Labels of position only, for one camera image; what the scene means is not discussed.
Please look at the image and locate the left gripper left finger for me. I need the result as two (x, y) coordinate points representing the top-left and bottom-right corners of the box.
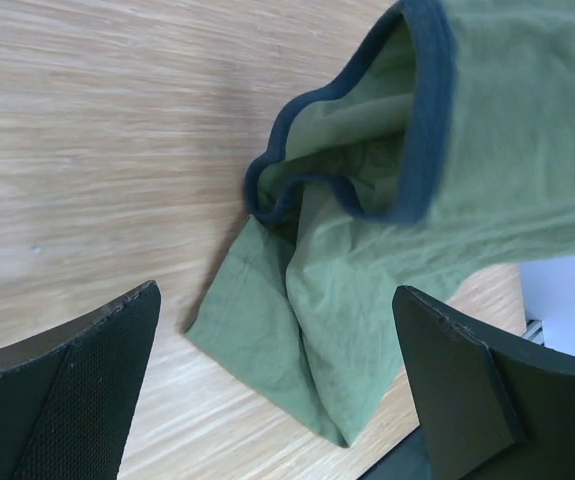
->
(0, 281), (161, 480)

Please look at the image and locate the green tank top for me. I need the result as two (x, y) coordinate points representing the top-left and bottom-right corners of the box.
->
(186, 1), (575, 447)

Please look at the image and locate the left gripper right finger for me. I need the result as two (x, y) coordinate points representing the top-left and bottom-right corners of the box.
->
(392, 286), (575, 479)

